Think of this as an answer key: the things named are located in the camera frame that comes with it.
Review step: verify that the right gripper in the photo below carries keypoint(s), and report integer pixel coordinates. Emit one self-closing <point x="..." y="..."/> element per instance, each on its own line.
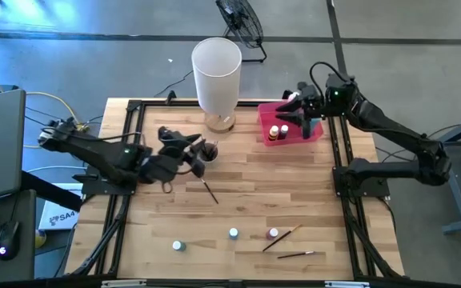
<point x="314" y="100"/>

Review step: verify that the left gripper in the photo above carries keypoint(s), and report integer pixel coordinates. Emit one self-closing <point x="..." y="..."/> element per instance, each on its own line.
<point x="162" y="164"/>

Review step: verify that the small purple paint bottle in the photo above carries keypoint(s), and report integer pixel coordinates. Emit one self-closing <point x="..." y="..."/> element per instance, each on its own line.
<point x="283" y="131"/>

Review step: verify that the black paintbrush silver ferrule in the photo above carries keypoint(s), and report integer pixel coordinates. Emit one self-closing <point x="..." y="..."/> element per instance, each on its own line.
<point x="214" y="147"/>

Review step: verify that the small yellow paint bottle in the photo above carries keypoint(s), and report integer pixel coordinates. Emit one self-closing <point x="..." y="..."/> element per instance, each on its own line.
<point x="273" y="132"/>

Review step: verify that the large teal paint bottle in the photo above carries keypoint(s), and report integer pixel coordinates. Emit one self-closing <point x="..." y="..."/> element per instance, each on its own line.
<point x="315" y="125"/>

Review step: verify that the pink plastic tray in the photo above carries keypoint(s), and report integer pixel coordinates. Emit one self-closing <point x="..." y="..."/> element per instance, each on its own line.
<point x="282" y="140"/>

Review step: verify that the thin black paintbrush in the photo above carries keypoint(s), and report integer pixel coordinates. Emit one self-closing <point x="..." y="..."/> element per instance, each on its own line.
<point x="294" y="254"/>
<point x="210" y="192"/>

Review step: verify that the small blue paint bottle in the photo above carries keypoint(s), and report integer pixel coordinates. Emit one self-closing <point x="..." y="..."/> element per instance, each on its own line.
<point x="233" y="233"/>

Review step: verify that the small magenta paint bottle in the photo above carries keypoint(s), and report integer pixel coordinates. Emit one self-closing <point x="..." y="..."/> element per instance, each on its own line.
<point x="272" y="233"/>

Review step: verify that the long black paintbrush tan tip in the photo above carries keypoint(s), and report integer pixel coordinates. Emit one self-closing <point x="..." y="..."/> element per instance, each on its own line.
<point x="280" y="238"/>

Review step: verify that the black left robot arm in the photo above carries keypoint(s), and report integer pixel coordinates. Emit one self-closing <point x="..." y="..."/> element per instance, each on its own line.
<point x="94" y="150"/>

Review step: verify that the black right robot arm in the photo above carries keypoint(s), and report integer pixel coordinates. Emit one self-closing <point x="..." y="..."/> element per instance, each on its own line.
<point x="394" y="132"/>

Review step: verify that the small teal paint bottle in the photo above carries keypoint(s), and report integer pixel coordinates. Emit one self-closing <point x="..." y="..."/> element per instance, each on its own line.
<point x="179" y="245"/>

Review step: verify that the black clamp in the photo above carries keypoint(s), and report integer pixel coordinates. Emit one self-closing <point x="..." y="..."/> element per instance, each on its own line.
<point x="285" y="94"/>
<point x="171" y="97"/>

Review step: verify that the beige paper cup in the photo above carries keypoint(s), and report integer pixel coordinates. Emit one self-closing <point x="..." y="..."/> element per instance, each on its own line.
<point x="212" y="159"/>

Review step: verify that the white table lamp wooden base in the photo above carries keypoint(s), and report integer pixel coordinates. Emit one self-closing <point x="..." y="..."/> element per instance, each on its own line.
<point x="216" y="80"/>

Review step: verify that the black floor fan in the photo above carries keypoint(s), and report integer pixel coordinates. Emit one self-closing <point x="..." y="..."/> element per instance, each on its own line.
<point x="240" y="20"/>

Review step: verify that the white cardboard box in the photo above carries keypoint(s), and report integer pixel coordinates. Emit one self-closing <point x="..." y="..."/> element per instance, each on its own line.
<point x="54" y="218"/>

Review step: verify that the yellow round object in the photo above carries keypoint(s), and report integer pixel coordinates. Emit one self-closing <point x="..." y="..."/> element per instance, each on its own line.
<point x="40" y="239"/>

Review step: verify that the grey side desk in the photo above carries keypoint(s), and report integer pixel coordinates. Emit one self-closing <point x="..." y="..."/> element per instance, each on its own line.
<point x="24" y="248"/>

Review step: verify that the black computer mouse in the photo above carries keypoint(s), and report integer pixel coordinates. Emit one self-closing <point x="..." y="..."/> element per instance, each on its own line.
<point x="7" y="240"/>

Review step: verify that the black aluminium table frame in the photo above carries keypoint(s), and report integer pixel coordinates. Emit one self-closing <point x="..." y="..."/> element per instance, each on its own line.
<point x="174" y="103"/>

